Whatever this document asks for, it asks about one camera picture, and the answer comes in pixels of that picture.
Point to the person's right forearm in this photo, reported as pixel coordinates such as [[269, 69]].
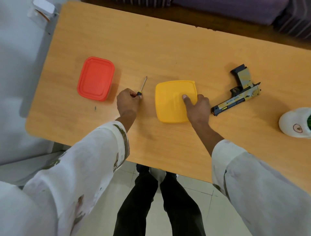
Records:
[[252, 184]]

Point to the yellow plastic container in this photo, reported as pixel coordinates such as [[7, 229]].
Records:
[[170, 101]]

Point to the purple striped mattress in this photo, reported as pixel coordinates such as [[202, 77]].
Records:
[[233, 9]]

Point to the red plastic container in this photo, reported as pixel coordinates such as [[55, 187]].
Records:
[[95, 78]]

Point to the person's left hand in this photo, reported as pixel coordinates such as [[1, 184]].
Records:
[[126, 102]]

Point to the person's right hand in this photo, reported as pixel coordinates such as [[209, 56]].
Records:
[[199, 110]]

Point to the white wall switch box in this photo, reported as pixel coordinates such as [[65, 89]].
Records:
[[43, 8]]

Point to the yellow and black toy gun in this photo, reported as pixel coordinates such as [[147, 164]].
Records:
[[244, 91]]

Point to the person's right leg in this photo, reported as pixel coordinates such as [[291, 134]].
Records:
[[181, 206]]

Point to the person's left fingers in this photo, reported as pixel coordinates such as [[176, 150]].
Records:
[[135, 94]]

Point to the person's right thumb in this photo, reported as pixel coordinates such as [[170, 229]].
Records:
[[187, 101]]

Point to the person's leg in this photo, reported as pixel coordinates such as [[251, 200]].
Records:
[[181, 206], [136, 204]]

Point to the person's left leg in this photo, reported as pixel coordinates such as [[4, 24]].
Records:
[[136, 204]]

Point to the person's left forearm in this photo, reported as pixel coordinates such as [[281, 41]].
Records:
[[80, 167]]

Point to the white cap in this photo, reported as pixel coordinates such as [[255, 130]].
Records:
[[291, 122]]

